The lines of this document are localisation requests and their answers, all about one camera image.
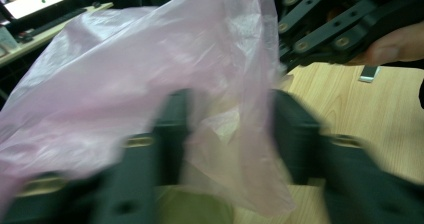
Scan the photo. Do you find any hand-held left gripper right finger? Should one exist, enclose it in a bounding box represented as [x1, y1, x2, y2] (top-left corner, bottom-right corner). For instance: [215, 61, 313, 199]
[270, 89, 324, 186]

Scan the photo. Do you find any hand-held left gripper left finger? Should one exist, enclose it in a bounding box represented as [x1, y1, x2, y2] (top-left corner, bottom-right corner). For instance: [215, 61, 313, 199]
[151, 88, 193, 188]

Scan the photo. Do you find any black keyboard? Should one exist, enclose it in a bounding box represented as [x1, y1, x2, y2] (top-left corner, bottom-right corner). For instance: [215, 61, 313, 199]
[18, 7, 88, 41]

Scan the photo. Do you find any wooden background desk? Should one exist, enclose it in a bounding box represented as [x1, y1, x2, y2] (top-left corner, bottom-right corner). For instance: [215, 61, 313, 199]
[0, 1, 115, 68]

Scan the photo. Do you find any pink plastic bag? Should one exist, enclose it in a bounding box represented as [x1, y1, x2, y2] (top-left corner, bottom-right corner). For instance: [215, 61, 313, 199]
[0, 0, 298, 218]

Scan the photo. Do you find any green plastic bin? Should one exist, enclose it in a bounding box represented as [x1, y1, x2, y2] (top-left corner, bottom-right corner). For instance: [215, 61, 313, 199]
[154, 183, 236, 224]

